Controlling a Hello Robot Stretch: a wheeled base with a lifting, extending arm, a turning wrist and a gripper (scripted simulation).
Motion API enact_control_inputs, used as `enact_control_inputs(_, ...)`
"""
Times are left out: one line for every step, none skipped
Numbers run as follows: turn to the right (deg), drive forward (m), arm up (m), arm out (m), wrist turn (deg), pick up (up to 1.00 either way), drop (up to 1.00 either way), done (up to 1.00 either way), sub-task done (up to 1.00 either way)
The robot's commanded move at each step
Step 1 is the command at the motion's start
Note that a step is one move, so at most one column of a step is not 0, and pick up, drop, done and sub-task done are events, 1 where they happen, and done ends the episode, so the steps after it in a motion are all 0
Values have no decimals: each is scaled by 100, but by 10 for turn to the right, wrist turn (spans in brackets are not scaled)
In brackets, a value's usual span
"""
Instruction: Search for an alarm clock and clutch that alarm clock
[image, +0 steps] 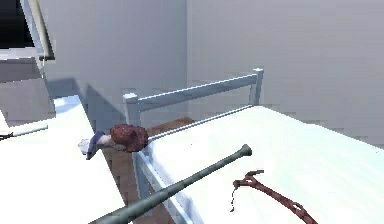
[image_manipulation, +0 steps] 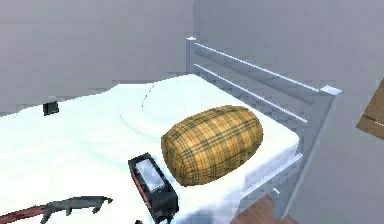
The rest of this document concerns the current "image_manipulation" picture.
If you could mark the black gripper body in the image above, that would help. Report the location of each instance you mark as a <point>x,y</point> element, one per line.
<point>80,202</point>

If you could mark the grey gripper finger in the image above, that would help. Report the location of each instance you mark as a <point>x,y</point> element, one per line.
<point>23,211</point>
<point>45,218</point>

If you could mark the black alarm clock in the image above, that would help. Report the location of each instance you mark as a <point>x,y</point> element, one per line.
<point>51,108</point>

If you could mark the yellow plaid pillow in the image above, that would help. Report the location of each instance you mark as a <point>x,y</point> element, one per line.
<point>213,143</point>

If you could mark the brown wooden furniture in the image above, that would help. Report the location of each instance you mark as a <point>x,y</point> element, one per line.
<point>373,116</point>

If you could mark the white bed with grey frame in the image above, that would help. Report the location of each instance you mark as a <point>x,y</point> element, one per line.
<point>83,150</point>

